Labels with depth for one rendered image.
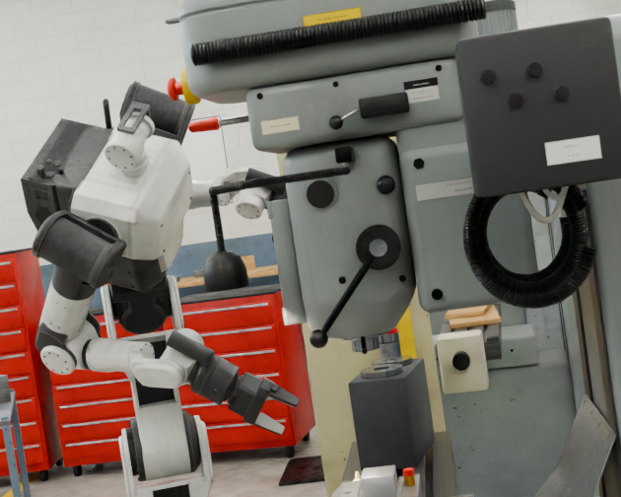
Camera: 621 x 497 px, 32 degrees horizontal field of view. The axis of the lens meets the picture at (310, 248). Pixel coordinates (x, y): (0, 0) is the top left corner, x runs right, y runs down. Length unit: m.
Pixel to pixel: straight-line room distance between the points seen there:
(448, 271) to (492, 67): 0.39
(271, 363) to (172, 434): 3.94
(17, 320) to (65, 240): 4.79
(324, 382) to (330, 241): 1.92
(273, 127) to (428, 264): 0.32
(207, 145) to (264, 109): 9.32
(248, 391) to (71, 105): 9.33
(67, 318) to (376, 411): 0.66
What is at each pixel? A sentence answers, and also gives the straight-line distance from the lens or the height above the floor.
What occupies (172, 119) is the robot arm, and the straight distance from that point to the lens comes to 2.40.
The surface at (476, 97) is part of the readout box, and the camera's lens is 1.44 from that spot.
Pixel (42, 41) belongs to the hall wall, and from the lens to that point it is 11.56.
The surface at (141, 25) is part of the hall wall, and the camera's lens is 11.27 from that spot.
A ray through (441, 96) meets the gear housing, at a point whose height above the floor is 1.67.
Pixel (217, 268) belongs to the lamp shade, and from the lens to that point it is 1.73.
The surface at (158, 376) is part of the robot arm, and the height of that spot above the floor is 1.23.
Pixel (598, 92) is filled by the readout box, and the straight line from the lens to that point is 1.45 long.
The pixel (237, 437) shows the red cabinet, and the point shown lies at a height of 0.16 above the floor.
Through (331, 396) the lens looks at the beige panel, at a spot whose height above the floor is 0.87.
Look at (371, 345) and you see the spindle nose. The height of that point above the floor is 1.29.
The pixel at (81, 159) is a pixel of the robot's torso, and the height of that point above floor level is 1.69.
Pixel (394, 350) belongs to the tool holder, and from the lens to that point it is 2.35.
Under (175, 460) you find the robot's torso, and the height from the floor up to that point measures 1.00.
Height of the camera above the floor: 1.56
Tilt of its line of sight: 3 degrees down
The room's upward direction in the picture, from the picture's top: 8 degrees counter-clockwise
